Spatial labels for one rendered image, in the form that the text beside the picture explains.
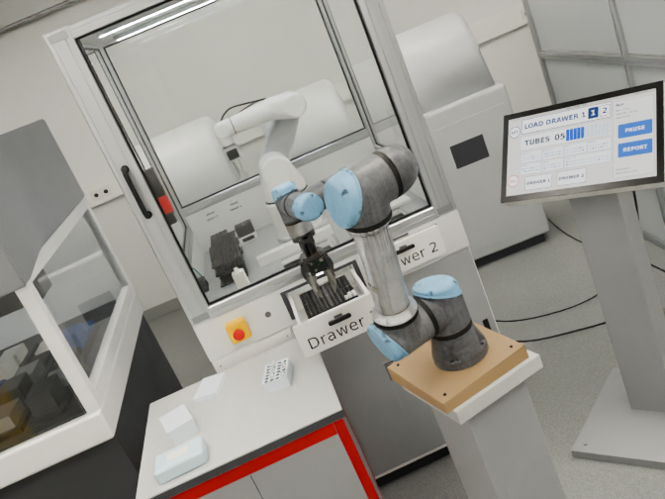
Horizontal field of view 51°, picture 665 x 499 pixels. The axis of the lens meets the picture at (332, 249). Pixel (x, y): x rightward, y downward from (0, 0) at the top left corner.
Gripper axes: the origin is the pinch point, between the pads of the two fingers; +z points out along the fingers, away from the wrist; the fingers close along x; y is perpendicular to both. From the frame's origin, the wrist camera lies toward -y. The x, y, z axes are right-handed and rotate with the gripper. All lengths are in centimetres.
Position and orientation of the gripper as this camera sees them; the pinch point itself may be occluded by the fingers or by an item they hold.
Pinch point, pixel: (327, 290)
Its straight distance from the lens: 210.6
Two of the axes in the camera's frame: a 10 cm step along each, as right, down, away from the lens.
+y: 1.8, 2.6, -9.5
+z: 3.7, 8.7, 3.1
